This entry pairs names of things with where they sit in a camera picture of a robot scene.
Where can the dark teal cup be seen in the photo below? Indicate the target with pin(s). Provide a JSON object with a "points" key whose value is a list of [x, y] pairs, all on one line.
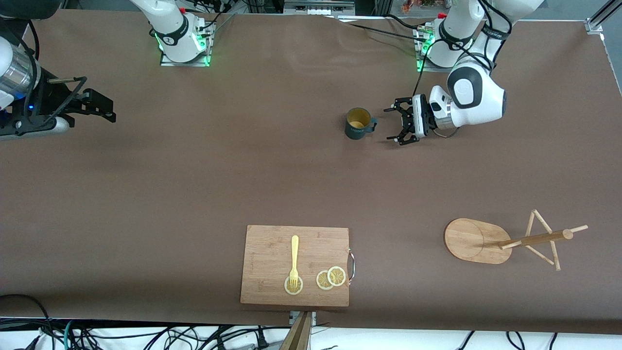
{"points": [[357, 129]]}

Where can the wooden post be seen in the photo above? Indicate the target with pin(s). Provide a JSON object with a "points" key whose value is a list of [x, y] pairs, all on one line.
{"points": [[297, 335]]}

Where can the wooden cup rack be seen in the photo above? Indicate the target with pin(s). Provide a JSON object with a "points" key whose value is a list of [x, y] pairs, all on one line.
{"points": [[471, 240]]}

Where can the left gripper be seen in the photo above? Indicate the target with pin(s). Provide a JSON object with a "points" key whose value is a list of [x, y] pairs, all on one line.
{"points": [[409, 120]]}

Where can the metal bracket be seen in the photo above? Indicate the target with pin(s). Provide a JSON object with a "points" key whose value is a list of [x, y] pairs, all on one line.
{"points": [[313, 316]]}

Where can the yellow plastic fork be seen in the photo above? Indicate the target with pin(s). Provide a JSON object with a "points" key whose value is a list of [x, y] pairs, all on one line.
{"points": [[294, 253]]}

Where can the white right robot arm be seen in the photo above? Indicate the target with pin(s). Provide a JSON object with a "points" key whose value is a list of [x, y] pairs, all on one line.
{"points": [[170, 29]]}

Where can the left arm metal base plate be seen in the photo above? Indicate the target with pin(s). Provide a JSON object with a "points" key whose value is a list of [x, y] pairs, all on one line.
{"points": [[420, 65]]}

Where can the bamboo cutting board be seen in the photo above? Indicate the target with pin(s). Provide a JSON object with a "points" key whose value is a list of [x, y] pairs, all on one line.
{"points": [[267, 262]]}

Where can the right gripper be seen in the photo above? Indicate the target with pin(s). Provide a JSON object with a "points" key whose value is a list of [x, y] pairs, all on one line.
{"points": [[48, 95]]}

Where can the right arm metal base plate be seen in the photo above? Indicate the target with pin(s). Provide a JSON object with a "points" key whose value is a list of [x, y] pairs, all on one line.
{"points": [[204, 58]]}

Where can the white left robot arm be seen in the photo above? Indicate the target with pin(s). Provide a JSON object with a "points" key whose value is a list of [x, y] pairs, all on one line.
{"points": [[486, 97]]}

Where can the grey power strip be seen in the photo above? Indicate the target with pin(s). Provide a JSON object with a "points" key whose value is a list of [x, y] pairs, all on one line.
{"points": [[318, 7]]}

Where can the lemon slice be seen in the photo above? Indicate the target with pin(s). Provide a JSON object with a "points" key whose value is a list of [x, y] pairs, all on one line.
{"points": [[321, 281], [293, 290], [336, 276]]}

